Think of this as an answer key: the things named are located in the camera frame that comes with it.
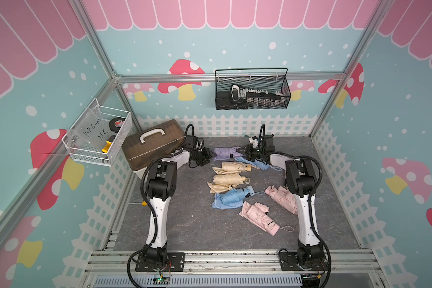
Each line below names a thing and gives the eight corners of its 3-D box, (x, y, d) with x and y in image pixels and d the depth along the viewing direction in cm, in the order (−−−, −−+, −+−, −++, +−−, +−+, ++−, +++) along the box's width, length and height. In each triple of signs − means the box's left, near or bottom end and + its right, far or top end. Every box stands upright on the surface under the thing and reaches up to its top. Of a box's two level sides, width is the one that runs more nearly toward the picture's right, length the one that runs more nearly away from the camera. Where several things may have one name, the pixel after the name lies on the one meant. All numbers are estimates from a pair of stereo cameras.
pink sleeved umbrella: (237, 215, 89) (238, 212, 85) (246, 199, 94) (247, 196, 91) (273, 236, 82) (276, 234, 79) (281, 218, 87) (283, 215, 84)
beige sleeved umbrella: (213, 175, 103) (213, 171, 100) (213, 165, 107) (213, 161, 104) (258, 175, 103) (259, 171, 100) (257, 165, 107) (258, 161, 104)
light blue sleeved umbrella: (213, 212, 89) (213, 209, 86) (210, 197, 95) (210, 193, 91) (264, 201, 93) (266, 197, 90) (258, 187, 98) (260, 183, 95)
